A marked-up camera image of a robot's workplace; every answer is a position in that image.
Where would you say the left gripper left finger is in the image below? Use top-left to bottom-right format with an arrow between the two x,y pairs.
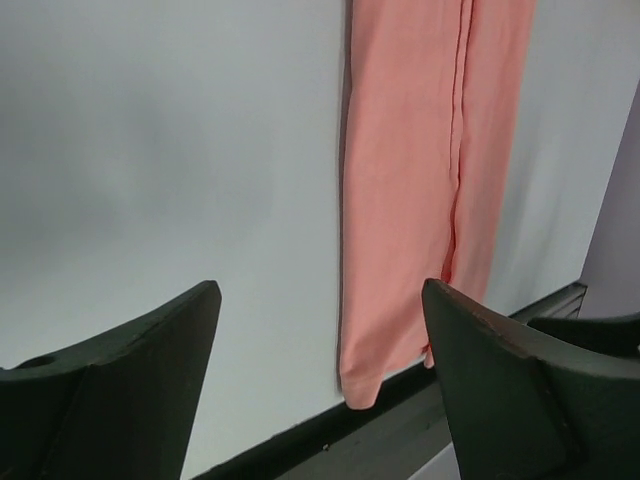
1,280 -> 222,479

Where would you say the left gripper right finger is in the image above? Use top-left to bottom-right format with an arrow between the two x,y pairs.
422,279 -> 639,479

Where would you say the light pink t-shirt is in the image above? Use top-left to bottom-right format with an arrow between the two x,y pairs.
339,1 -> 536,410

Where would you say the aluminium frame rail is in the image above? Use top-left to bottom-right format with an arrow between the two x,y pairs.
208,285 -> 584,479

